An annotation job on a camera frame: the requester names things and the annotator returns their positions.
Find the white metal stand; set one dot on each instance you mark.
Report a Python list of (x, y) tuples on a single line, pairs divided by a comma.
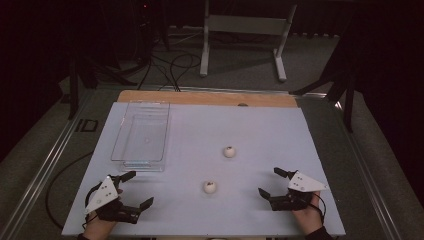
[(246, 25)]

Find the white ball with dark mark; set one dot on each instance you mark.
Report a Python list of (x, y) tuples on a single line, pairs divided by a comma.
[(229, 152), (210, 187)]

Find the person's right hand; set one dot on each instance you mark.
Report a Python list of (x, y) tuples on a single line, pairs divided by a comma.
[(310, 218)]

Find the aluminium floor rail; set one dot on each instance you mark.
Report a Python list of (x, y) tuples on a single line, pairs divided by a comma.
[(370, 180), (50, 160)]

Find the dark equipment rack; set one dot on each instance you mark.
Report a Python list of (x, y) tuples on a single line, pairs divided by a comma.
[(146, 30)]

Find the white table mat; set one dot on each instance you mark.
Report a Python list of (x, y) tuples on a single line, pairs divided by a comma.
[(206, 213)]

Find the clear plastic container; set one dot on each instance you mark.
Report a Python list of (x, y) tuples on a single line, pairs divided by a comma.
[(140, 133)]

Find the black stand legs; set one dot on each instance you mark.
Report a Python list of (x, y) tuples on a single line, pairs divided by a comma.
[(348, 100), (75, 86)]

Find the person's left hand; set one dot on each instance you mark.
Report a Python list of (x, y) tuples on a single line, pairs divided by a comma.
[(96, 228)]

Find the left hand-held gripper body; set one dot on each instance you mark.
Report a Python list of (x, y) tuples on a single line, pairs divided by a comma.
[(115, 211)]

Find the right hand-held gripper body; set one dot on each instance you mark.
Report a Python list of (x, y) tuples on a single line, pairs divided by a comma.
[(301, 183)]

